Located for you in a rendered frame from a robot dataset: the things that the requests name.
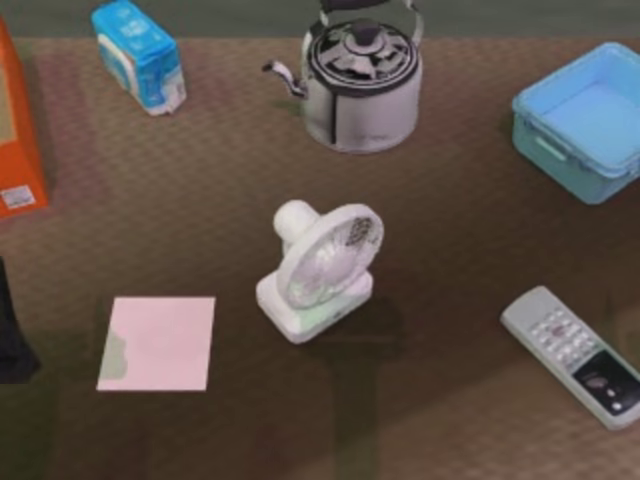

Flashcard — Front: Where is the pink paper sheet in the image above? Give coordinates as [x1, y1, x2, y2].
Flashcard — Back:
[96, 296, 217, 393]

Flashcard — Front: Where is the white desk fan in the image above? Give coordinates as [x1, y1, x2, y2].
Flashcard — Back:
[255, 199, 386, 345]

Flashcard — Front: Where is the orange cardboard box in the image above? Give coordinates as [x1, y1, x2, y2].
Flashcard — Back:
[0, 17, 51, 220]

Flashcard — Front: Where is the blue tissue pack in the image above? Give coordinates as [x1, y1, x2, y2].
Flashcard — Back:
[90, 0, 188, 118]

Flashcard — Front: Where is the silver metal kettle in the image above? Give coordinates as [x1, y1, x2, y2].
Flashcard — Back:
[262, 0, 425, 154]

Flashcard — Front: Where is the white remote control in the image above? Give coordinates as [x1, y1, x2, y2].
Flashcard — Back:
[500, 285, 640, 431]

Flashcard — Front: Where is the blue plastic container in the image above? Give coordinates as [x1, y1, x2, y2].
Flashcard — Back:
[511, 42, 640, 206]

